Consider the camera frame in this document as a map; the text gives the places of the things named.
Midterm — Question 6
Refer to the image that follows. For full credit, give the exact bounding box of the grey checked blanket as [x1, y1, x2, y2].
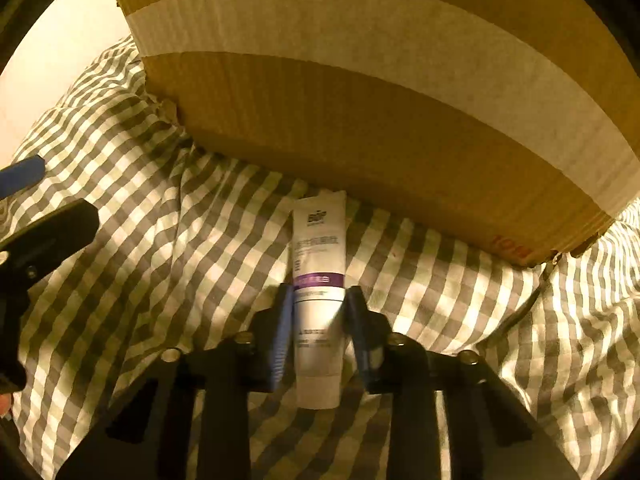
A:
[0, 35, 640, 480]

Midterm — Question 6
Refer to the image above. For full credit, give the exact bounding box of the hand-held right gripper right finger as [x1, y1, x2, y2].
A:
[342, 285, 581, 480]

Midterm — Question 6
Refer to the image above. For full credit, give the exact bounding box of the brown cardboard box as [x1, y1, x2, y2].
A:
[115, 0, 640, 267]

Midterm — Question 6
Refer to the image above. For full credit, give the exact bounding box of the white cosmetic tube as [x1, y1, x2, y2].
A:
[291, 191, 348, 410]

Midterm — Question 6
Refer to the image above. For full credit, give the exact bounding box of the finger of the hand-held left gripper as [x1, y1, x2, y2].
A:
[0, 199, 101, 292]
[0, 156, 47, 200]

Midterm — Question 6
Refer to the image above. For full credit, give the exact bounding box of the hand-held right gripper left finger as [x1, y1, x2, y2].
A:
[55, 282, 296, 480]

